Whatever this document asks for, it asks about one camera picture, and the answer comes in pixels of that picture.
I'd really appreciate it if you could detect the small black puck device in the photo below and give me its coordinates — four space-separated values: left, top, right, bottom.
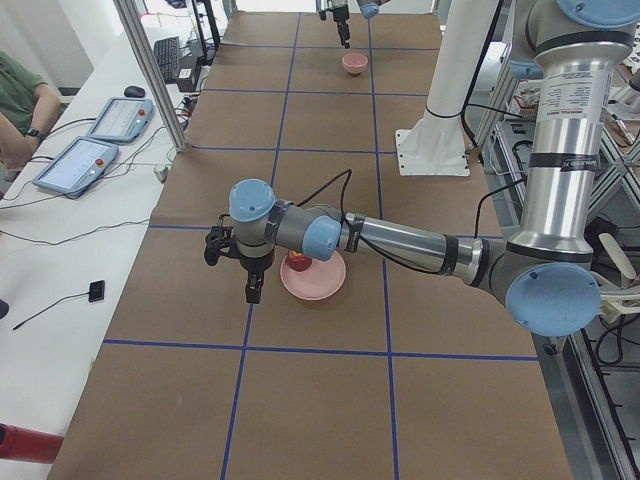
88 280 106 303

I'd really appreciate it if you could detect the red cylinder bottle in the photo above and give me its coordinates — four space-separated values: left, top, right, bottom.
0 424 64 464

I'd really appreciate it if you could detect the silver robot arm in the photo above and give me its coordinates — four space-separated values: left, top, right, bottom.
315 0 387 49
226 1 639 337

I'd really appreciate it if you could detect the aluminium frame post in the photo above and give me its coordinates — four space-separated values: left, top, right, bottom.
113 0 187 152

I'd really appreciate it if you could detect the pink plate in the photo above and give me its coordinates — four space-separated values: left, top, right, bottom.
280 252 347 301

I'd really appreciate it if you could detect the black computer mouse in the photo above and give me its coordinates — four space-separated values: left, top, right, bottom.
123 85 146 98

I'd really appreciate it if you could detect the far blue teach pendant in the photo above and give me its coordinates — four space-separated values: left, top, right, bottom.
87 97 154 144

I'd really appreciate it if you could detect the person in green shirt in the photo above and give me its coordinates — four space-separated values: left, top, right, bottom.
1 51 63 182

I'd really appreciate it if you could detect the red apple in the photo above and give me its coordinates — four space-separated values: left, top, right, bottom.
285 251 313 272

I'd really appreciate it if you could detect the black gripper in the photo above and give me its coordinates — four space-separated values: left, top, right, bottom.
317 0 350 49
238 243 274 304

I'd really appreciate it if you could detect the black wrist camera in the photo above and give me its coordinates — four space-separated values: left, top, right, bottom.
204 226 239 266

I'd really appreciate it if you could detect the near blue teach pendant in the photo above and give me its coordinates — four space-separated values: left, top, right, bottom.
33 137 119 198

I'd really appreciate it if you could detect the pink bowl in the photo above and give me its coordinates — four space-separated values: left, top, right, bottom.
341 52 369 76

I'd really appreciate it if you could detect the black keyboard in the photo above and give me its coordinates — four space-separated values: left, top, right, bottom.
153 36 181 84

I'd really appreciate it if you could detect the blue teach pendant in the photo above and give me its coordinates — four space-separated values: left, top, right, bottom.
33 137 119 198
87 97 154 144

